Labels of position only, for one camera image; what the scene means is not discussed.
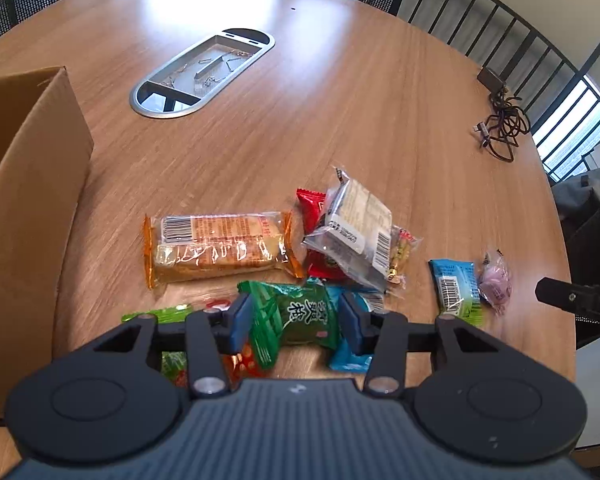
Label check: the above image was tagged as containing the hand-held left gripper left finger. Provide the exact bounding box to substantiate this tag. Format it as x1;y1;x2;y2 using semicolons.
75;292;256;400

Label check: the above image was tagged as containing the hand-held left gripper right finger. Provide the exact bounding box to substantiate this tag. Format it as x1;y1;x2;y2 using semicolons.
337;291;512;399

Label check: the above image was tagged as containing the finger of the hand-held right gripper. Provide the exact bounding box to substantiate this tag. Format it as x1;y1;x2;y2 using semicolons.
535;276;600;319

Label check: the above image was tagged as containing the light blue snack packet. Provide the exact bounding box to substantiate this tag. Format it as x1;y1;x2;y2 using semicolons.
324;285;387;374

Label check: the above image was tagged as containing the dark green snack packet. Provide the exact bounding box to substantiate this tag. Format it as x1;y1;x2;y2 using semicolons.
237;280;342;372

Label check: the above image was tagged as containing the green and red snack packet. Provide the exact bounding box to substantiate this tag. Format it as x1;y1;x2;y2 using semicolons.
121;299;262;392

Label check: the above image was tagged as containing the pink candy packet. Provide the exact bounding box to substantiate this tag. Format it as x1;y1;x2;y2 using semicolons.
480;249;513;317

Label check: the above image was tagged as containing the orange biscuit packet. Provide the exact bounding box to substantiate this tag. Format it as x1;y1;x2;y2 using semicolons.
141;210;307;291

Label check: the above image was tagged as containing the small clear peanut packet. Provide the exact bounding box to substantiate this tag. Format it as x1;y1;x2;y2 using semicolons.
386;226;424;287

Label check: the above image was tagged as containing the blue packet with green end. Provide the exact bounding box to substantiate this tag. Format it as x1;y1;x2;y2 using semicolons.
428;258;486;329

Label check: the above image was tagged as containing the brown cardboard box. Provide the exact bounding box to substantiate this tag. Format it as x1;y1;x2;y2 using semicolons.
0;66;95;427

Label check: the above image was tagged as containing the grey backpack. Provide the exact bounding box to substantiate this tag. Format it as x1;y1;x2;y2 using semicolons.
550;163;600;350

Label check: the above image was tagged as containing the clear wrapped cake packet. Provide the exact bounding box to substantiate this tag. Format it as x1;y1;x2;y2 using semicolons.
301;164;407;295

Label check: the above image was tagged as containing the black power adapter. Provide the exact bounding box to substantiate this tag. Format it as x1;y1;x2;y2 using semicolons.
476;66;507;93

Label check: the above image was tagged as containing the black metal railing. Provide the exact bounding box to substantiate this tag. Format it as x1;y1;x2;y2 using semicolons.
380;0;600;183

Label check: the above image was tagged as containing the black cable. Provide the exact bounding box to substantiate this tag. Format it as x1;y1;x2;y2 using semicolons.
472;85;532;164

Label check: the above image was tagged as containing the oval metal cable tray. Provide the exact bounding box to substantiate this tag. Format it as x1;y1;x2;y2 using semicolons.
129;28;276;120

